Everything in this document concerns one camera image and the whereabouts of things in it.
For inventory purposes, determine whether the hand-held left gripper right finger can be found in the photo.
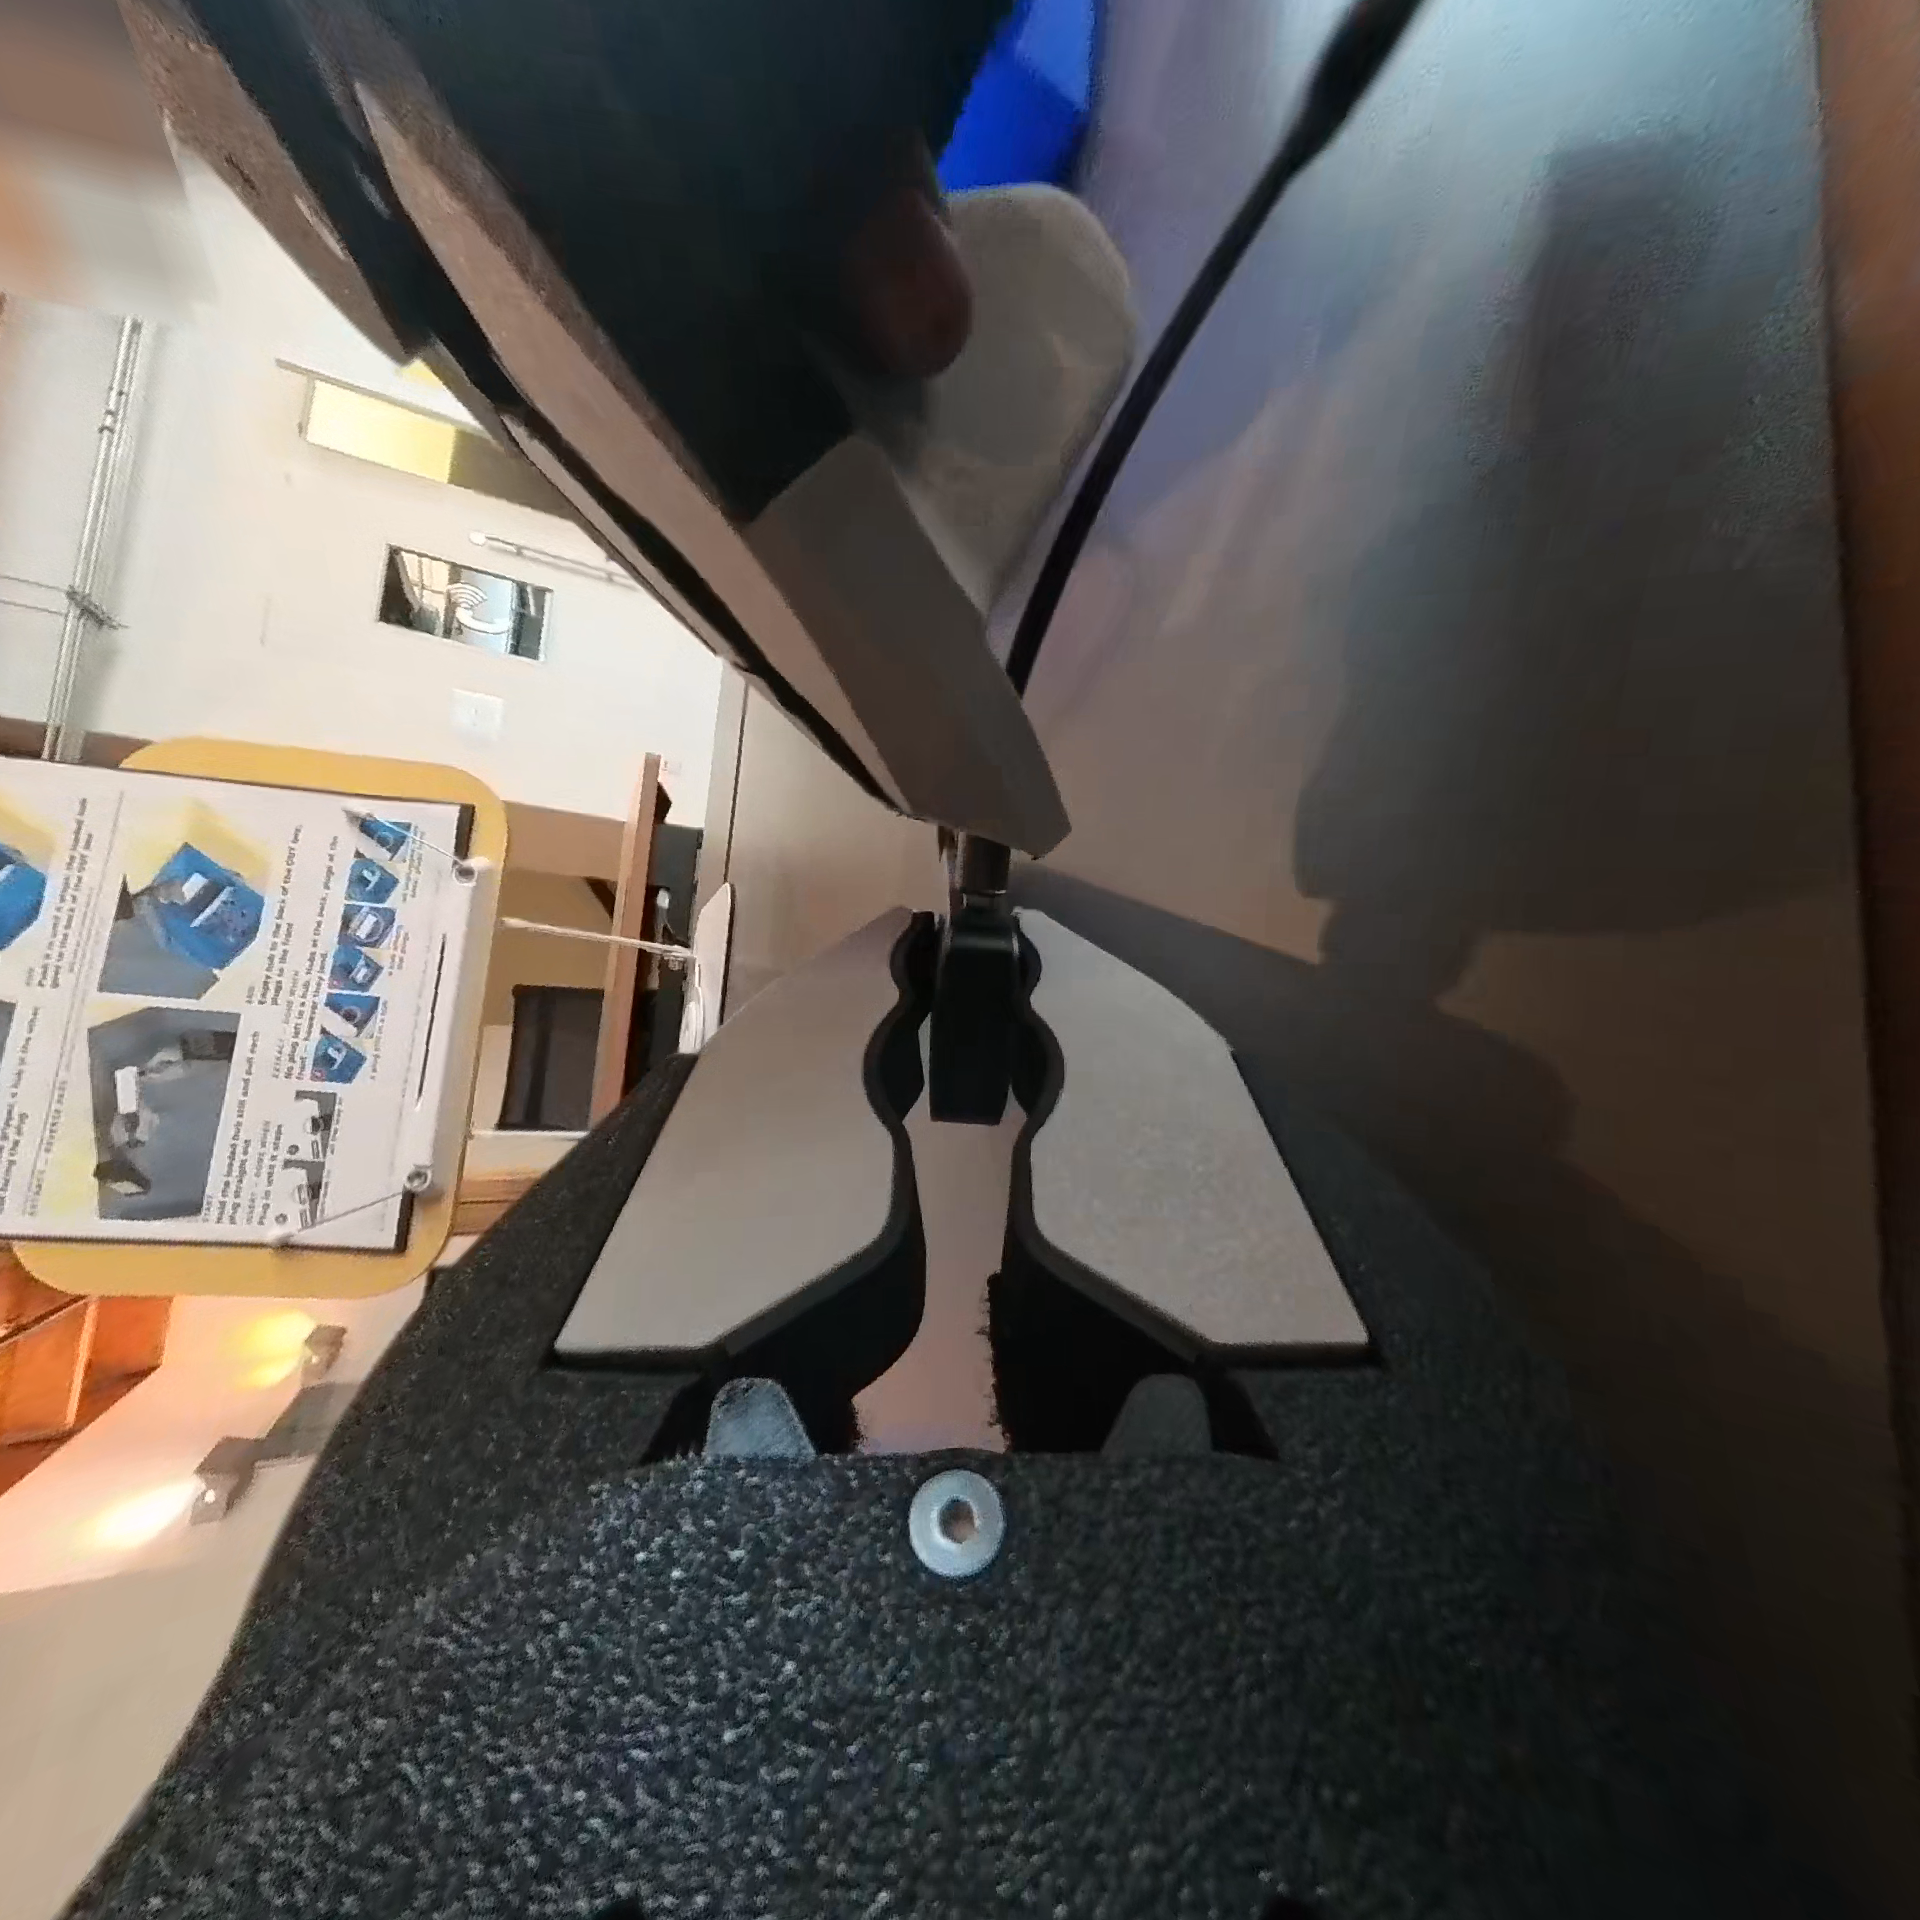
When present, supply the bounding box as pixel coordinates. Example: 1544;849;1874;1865
996;906;1376;1371

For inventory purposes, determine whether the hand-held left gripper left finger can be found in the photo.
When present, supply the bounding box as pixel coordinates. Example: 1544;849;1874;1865
556;910;936;1381

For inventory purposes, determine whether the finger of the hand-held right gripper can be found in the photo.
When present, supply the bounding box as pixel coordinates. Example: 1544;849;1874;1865
491;402;1076;876
352;72;878;549

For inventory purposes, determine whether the black usb hub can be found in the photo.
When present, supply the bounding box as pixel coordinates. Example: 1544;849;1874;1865
923;833;1050;1131

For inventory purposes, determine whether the black usb cable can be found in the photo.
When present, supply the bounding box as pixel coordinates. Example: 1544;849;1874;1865
1000;0;1430;711

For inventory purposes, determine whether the person's right hand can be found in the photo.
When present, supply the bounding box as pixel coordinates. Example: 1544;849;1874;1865
834;174;987;386

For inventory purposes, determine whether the instruction sheet on stand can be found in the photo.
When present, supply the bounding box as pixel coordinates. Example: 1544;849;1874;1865
0;733;517;1302

